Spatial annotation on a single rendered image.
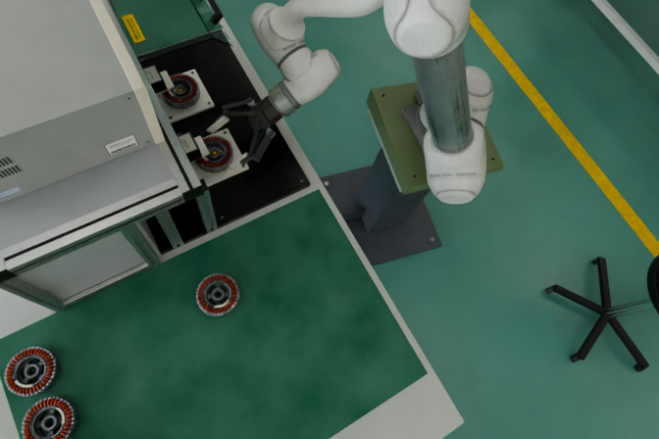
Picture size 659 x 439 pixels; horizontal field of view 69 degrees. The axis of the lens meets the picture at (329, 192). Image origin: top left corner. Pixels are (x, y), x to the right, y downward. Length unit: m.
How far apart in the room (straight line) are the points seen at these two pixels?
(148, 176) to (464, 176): 0.76
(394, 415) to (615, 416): 1.40
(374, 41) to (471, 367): 1.77
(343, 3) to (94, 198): 0.68
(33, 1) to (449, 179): 0.99
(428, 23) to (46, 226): 0.82
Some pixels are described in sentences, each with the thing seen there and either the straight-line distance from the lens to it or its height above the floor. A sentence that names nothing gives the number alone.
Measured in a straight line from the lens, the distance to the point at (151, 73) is 1.47.
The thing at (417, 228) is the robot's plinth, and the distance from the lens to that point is 2.31.
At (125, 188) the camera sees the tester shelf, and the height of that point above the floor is 1.11.
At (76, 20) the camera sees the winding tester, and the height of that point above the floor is 1.32.
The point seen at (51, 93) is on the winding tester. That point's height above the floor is 1.32.
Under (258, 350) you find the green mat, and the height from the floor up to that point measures 0.75.
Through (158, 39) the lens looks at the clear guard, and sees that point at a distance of 1.36.
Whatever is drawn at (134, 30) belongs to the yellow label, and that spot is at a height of 1.07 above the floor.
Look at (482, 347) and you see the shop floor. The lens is 2.31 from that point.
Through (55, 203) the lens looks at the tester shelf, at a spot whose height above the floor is 1.11.
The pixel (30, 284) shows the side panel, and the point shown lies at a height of 0.97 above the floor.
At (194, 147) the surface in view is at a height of 0.92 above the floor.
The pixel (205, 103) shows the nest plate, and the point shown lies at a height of 0.78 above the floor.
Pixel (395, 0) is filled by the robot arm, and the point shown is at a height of 1.53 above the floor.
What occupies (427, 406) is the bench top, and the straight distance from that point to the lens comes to 1.41.
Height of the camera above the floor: 2.09
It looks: 66 degrees down
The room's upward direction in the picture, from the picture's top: 20 degrees clockwise
